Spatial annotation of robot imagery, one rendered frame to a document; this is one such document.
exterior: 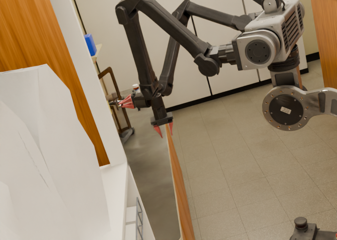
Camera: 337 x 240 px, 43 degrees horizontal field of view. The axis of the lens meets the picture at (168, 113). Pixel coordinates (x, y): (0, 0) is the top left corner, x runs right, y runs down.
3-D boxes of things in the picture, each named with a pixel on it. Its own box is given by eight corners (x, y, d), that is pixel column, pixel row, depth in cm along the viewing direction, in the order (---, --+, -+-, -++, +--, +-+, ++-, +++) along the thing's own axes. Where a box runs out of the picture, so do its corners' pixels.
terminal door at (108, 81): (109, 160, 213) (82, 86, 199) (132, 132, 239) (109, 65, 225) (111, 160, 213) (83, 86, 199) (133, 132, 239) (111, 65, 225)
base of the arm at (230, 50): (242, 70, 154) (234, 39, 150) (221, 73, 158) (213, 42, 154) (248, 62, 161) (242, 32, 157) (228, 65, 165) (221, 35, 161)
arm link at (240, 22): (179, -6, 219) (188, 2, 227) (168, 18, 219) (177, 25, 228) (254, 16, 195) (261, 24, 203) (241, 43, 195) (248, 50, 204)
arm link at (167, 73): (180, 10, 216) (190, 18, 225) (170, 10, 219) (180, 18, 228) (162, 92, 212) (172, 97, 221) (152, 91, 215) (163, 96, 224)
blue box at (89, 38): (74, 61, 197) (67, 42, 194) (77, 56, 206) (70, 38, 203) (95, 55, 197) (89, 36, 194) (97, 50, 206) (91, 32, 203)
